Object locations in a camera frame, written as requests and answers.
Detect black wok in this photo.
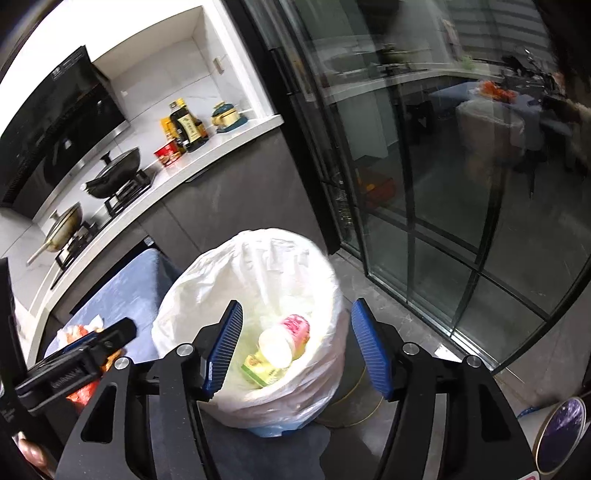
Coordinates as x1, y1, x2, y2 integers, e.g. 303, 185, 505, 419
85, 147, 142, 198

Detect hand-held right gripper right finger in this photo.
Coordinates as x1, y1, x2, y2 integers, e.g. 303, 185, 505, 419
350, 298, 539, 480

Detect yellow spice jars on tray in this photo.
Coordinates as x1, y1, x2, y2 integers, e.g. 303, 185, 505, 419
211, 102, 247, 134

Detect black-framed glass sliding door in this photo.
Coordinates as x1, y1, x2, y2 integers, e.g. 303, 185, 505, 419
231, 0, 591, 372

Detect round dark disc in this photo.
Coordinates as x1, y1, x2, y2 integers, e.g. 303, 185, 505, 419
533, 396, 587, 475

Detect black range hood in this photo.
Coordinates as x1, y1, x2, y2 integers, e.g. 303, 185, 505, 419
0, 45, 131, 219

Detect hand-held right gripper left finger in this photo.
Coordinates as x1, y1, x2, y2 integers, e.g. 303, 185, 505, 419
55, 299, 245, 480

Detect person's left hand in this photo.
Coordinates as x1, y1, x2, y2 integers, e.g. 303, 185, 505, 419
16, 436, 54, 478

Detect frying pan with glass lid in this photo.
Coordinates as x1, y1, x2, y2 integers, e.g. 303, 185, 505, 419
27, 202, 85, 266

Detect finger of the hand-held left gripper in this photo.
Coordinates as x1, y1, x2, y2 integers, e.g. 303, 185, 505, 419
14, 318, 138, 414

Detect grey kitchen cabinet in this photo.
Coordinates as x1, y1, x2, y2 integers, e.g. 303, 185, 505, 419
46, 115, 343, 326

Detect red instant noodle bowl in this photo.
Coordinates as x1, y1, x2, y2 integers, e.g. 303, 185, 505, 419
154, 142, 185, 168

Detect thin yellow cable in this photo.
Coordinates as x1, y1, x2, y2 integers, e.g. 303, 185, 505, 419
316, 364, 387, 428

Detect pink paper cup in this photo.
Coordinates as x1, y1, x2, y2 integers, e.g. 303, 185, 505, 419
259, 314, 311, 369

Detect dark soy sauce bottle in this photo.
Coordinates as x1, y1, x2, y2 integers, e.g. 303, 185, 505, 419
168, 98, 209, 153

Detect black gas stove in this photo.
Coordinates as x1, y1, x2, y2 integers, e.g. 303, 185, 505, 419
48, 168, 155, 289

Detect blue bin with white bag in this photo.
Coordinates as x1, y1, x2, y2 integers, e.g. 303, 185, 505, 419
151, 227, 348, 438

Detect blue plush table cloth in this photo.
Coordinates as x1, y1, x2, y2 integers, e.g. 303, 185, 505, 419
44, 247, 335, 480

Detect orange snack packet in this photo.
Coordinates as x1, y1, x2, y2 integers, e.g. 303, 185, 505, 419
55, 323, 123, 415

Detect green food packet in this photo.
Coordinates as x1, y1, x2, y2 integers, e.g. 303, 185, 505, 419
239, 353, 283, 389

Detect yellow seasoning packet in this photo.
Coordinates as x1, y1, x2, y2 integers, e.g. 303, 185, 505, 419
160, 116, 179, 147

